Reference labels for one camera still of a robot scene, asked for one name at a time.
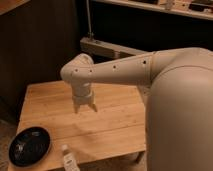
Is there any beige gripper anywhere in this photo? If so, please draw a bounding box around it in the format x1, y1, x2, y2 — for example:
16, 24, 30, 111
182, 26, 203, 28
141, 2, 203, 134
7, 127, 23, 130
72, 91, 98, 114

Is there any small clear plastic bottle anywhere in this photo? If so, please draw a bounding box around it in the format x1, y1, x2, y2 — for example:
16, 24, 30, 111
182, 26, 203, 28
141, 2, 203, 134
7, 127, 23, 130
62, 145, 79, 171

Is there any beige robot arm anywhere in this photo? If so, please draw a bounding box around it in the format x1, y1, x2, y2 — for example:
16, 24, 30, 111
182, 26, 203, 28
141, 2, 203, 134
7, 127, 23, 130
60, 47, 213, 171

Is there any wooden table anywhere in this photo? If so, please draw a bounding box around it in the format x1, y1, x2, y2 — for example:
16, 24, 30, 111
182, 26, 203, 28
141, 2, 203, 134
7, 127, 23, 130
8, 81, 146, 171

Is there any grey metal beam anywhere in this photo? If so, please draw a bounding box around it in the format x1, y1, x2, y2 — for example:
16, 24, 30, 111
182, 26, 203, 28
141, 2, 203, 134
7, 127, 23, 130
80, 37, 144, 59

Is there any metal pole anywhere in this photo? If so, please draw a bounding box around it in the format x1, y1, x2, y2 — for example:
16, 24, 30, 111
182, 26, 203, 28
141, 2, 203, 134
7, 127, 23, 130
86, 0, 94, 41

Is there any wooden shelf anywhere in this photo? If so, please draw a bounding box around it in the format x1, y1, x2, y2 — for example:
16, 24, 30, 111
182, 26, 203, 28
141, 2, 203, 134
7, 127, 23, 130
94, 0, 213, 21

